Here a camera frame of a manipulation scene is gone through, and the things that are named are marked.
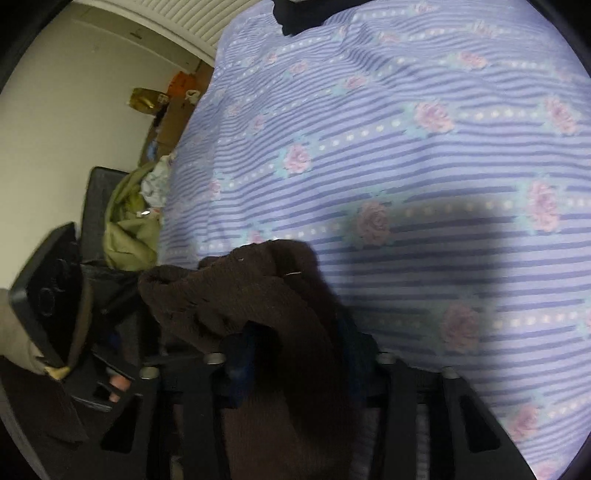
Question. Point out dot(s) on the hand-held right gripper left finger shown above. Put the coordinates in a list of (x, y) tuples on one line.
[(240, 355)]

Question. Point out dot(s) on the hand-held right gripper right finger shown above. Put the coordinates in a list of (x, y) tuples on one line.
[(358, 364)]

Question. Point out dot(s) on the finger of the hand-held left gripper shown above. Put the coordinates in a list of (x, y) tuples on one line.
[(117, 288)]

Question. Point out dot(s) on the dark brown pants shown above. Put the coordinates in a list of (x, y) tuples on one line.
[(258, 295)]

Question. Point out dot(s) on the person's left hand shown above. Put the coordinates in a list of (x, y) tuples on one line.
[(119, 385)]

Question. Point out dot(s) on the olive green cloth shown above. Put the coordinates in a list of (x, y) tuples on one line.
[(131, 235)]

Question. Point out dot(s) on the black chair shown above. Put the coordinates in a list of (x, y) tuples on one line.
[(99, 207)]

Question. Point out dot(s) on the white crumpled cloth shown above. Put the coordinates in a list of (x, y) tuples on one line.
[(154, 182)]

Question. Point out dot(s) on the cardboard box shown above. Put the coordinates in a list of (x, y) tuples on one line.
[(173, 122)]

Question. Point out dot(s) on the yellow shiny bag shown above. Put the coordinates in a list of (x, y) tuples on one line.
[(147, 99)]

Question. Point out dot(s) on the purple striped floral bed sheet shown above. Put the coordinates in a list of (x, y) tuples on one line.
[(392, 161)]

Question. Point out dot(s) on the orange bag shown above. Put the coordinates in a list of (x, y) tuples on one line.
[(181, 82)]

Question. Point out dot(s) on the white radiator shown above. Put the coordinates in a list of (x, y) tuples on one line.
[(184, 23)]

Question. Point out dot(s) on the black cloth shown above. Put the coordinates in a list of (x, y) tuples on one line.
[(300, 16)]

